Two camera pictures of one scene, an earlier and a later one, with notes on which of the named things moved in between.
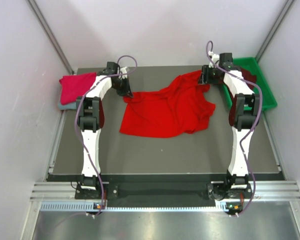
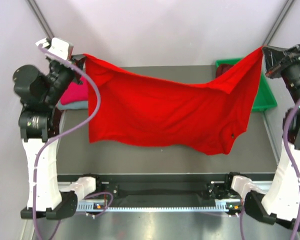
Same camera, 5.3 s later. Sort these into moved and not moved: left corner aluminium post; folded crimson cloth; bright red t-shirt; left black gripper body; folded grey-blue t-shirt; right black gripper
Moved: left black gripper body; bright red t-shirt; right black gripper
Not moved: folded crimson cloth; left corner aluminium post; folded grey-blue t-shirt
